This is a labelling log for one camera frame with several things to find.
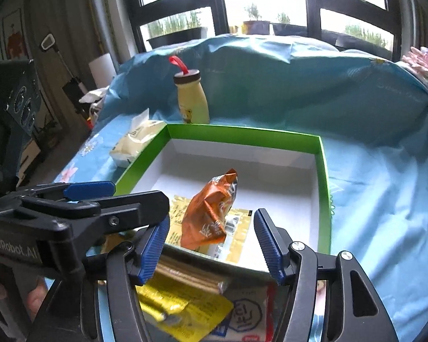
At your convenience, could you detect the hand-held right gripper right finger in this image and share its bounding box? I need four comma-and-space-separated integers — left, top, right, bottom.
253, 208, 400, 342

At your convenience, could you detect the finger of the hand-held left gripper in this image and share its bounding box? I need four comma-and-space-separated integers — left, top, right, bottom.
16, 181, 117, 202
21, 190, 171, 229

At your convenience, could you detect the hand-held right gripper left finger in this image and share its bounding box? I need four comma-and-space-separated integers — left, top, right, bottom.
29, 217, 171, 342

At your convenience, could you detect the yellow snack packet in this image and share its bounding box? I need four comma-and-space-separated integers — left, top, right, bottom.
135, 274, 234, 342
164, 195, 252, 263

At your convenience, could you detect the clear cracker packet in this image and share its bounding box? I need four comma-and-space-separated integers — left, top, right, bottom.
153, 255, 233, 295

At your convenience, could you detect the green cardboard box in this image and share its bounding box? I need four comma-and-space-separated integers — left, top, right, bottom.
113, 123, 334, 283

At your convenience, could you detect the orange snack bag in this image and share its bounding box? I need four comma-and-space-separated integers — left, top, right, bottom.
180, 168, 239, 251

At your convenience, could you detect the white and red snack packet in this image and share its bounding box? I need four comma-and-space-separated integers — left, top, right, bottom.
202, 281, 293, 342

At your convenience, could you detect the person's left hand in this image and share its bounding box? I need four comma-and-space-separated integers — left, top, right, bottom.
0, 274, 50, 323

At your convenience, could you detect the white tissue pack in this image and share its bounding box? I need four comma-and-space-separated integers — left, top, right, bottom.
109, 108, 167, 168

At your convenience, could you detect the crumpled white paper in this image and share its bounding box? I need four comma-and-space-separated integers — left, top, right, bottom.
79, 87, 110, 123

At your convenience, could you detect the black device with dials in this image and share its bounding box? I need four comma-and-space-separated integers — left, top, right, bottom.
0, 58, 44, 188

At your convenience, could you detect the white cylinder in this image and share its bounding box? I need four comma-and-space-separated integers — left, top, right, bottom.
88, 53, 118, 90

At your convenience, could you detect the blue floral blanket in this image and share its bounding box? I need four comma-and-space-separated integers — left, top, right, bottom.
53, 33, 428, 342

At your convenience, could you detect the phone holder on stick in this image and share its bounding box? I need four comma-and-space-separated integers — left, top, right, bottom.
39, 33, 76, 81

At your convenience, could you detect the long dark planter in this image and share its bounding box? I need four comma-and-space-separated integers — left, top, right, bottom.
146, 26, 208, 49

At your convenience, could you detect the small dark planter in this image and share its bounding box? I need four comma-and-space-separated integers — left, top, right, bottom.
242, 20, 272, 36

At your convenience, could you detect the pink cloth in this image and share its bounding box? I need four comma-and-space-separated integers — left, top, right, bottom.
401, 46, 428, 101

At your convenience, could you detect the yellow bottle with red strap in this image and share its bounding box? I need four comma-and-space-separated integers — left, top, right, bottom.
169, 56, 211, 125

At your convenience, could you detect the framed wall picture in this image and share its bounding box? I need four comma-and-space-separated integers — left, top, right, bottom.
0, 8, 30, 62

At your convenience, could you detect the black window frame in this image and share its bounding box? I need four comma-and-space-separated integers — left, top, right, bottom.
123, 0, 405, 61

